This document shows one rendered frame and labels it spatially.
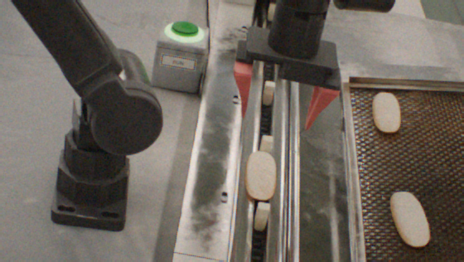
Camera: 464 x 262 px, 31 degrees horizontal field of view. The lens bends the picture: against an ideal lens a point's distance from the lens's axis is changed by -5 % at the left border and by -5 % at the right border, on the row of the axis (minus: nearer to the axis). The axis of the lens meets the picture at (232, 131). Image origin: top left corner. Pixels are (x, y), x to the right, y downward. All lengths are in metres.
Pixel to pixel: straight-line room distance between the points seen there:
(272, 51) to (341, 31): 0.60
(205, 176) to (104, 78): 0.20
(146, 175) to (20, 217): 0.18
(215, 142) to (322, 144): 0.19
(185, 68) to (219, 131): 0.16
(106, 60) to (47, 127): 0.27
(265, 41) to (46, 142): 0.32
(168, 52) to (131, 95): 0.33
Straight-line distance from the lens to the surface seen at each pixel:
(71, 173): 0.98
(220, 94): 1.18
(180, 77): 1.24
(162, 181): 1.07
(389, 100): 1.17
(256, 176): 1.04
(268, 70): 1.31
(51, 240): 0.96
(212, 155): 1.06
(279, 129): 1.16
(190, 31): 1.23
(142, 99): 0.91
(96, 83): 0.89
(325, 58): 0.97
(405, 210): 0.97
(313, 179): 1.13
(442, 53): 1.59
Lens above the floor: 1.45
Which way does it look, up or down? 32 degrees down
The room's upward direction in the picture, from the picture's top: 12 degrees clockwise
